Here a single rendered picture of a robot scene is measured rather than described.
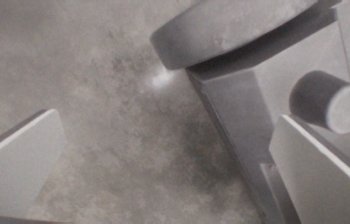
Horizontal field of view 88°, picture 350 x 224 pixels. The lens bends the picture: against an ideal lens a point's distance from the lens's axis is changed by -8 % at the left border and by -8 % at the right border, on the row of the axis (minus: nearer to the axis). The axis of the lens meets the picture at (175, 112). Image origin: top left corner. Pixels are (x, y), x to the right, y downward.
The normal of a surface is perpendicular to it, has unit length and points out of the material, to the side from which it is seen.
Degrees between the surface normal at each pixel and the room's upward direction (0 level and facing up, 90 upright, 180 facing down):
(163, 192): 0
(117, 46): 0
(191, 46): 43
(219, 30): 24
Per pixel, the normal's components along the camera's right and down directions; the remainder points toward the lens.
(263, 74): 0.11, 0.33
